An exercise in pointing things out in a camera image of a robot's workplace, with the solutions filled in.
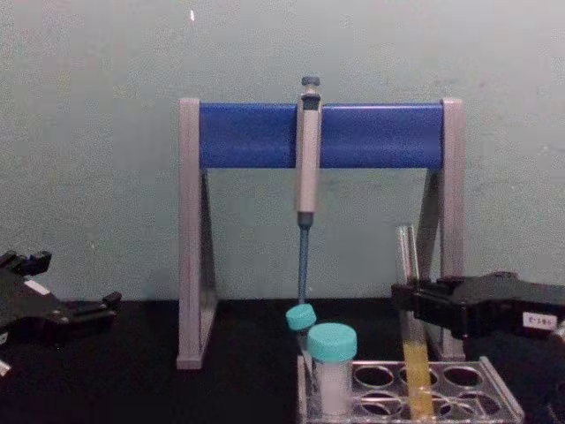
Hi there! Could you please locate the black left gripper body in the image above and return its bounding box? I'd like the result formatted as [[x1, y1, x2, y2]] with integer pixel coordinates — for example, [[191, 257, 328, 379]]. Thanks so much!
[[0, 266, 74, 346]]

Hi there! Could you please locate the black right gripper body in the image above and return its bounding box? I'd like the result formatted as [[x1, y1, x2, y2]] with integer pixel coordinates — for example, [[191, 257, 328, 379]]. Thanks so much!
[[459, 271, 565, 339]]

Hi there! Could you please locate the glass tube with yellow liquid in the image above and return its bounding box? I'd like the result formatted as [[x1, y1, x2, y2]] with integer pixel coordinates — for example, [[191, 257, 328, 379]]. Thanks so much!
[[395, 224, 436, 421]]

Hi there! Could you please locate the black table cloth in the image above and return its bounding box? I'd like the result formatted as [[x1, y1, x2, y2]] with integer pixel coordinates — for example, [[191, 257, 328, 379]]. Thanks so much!
[[0, 299, 565, 424]]

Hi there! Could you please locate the clear plastic tube rack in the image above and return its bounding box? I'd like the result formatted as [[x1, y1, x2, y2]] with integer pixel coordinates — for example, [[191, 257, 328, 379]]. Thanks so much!
[[296, 352, 526, 424]]

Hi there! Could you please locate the wide tube with teal cap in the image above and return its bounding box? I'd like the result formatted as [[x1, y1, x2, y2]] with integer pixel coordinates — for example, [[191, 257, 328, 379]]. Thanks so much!
[[306, 322, 358, 419]]

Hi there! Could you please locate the slim tube with teal cap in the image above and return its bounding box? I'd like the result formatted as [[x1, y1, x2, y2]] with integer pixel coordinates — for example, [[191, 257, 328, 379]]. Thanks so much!
[[284, 302, 320, 360]]

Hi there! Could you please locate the grey pipette with blue tip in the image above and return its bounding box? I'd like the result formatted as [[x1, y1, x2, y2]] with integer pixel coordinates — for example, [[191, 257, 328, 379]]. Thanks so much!
[[294, 75, 323, 310]]

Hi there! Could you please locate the grey stand with blue bar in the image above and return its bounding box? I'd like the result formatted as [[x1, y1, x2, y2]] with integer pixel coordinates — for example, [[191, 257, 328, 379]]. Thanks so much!
[[176, 97, 467, 370]]

